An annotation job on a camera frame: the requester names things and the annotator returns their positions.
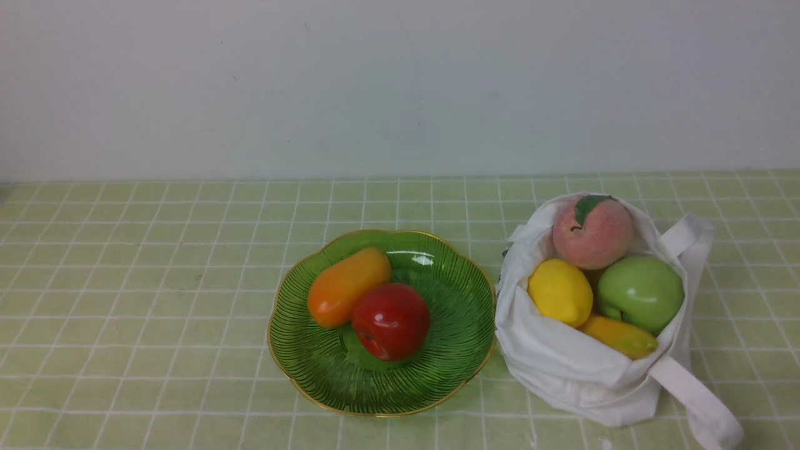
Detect green checkered tablecloth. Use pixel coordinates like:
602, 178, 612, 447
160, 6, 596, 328
1, 169, 799, 449

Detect red apple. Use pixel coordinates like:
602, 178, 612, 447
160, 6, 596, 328
351, 282, 431, 364

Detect yellow banana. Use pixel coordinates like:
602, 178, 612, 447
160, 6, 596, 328
577, 314, 658, 361

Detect green apple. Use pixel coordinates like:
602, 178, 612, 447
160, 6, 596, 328
596, 256, 684, 336

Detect pink peach with leaf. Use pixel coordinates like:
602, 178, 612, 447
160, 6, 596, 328
552, 194, 634, 270

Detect green glass plate gold rim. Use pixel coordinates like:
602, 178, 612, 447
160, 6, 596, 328
267, 229, 497, 417

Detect white cloth bag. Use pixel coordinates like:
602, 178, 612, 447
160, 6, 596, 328
495, 193, 743, 449

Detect orange mango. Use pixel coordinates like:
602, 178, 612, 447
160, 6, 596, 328
307, 247, 391, 328

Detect yellow lemon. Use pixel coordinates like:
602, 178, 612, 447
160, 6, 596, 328
527, 259, 594, 328

